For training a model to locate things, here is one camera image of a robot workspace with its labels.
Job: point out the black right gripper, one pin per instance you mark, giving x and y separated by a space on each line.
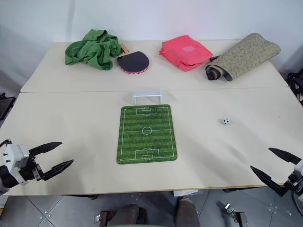
294 183

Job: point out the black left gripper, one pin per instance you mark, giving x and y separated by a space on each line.
29 171

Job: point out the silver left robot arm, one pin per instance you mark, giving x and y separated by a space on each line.
6 177

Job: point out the miniature soccer ball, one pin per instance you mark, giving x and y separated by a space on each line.
226 121

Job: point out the green soccer field mat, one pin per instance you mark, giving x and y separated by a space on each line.
146 134

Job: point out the black equipment beside table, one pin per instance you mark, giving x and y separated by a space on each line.
6 107

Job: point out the black chair base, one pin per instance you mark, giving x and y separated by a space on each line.
296 87

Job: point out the white paper under table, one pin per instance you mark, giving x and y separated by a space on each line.
185 192

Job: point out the dark rounded shape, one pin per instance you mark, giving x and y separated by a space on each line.
187 212
129 216

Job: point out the crumpled green cloth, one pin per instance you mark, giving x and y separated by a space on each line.
92 50

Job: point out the white miniature goal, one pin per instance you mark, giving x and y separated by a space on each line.
147 93

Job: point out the rolled olive speckled mat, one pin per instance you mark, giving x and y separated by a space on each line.
246 55

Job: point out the black red table tennis paddle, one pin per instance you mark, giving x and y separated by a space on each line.
133 62

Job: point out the folded pink fabric bag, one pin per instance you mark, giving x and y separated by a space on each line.
185 50

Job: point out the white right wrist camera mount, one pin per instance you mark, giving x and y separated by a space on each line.
299 168

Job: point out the metal floor bracket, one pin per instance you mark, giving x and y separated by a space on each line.
103 216
235 212

